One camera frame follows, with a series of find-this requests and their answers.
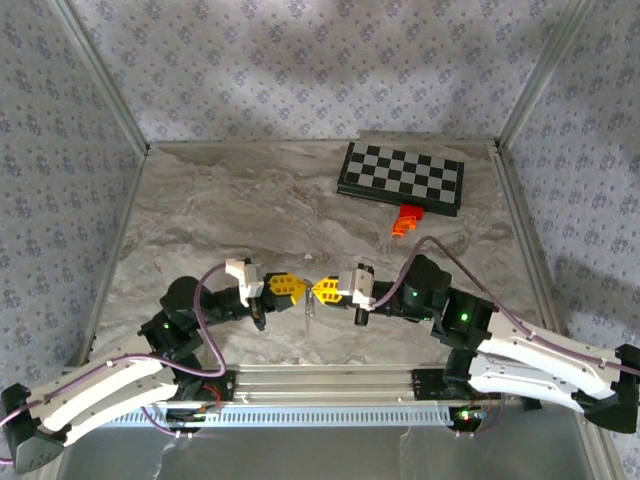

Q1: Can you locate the small circuit board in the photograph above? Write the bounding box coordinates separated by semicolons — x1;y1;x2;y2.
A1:
449;407;489;425
166;407;221;425

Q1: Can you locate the folded black and grey chessboard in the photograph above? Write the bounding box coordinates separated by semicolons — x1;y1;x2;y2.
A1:
335;141;465;218

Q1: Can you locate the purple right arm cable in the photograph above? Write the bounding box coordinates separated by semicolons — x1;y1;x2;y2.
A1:
369;234;640;441

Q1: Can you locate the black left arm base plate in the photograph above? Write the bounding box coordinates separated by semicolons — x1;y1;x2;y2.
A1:
178;368;237;402

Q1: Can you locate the orange curved toy piece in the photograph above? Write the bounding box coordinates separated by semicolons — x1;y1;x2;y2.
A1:
391;215;419;239

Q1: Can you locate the aluminium frame post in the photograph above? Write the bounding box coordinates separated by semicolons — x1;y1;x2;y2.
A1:
493;0;599;152
47;0;152;152

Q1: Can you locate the aluminium table side rail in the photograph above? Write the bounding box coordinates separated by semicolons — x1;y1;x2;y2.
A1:
492;142;569;341
74;147;152;369

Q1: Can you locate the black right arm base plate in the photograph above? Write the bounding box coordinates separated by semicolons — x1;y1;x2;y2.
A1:
411;368;481;401

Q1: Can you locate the grey metal sheet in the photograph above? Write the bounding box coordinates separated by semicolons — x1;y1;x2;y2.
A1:
49;424;609;480

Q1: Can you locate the slotted grey cable duct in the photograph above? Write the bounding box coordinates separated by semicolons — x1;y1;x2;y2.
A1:
112;403;457;429

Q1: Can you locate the aluminium table end rail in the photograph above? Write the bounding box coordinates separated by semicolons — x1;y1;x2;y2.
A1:
147;130;501;150

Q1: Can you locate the aluminium rail with arm bases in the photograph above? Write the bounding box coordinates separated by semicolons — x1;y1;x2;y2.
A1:
59;363;531;405

